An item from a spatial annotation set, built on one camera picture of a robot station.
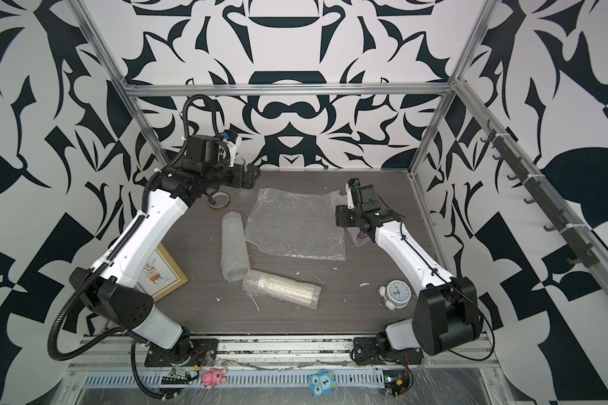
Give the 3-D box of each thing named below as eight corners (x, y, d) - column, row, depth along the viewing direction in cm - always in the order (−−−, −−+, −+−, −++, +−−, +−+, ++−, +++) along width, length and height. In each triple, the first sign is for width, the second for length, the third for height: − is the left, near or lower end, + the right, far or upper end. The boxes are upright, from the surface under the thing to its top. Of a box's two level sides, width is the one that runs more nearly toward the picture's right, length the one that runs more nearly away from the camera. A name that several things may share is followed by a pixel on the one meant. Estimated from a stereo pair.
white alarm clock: (379, 310, 83) (382, 306, 80) (374, 284, 88) (377, 279, 85) (411, 310, 83) (415, 306, 80) (405, 284, 88) (408, 279, 85)
